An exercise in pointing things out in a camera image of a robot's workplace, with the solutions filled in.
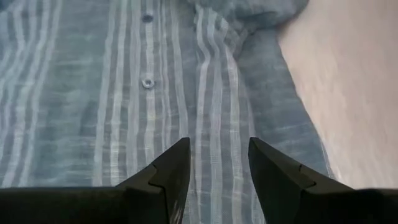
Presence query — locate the striped blue-green towel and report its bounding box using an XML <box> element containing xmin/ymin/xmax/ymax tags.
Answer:
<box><xmin>0</xmin><ymin>0</ymin><xmax>336</xmax><ymax>224</ymax></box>

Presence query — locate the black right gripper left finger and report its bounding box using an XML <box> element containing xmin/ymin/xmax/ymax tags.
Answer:
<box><xmin>114</xmin><ymin>137</ymin><xmax>192</xmax><ymax>224</ymax></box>

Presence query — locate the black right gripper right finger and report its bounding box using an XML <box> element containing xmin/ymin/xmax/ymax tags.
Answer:
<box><xmin>248</xmin><ymin>136</ymin><xmax>354</xmax><ymax>224</ymax></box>

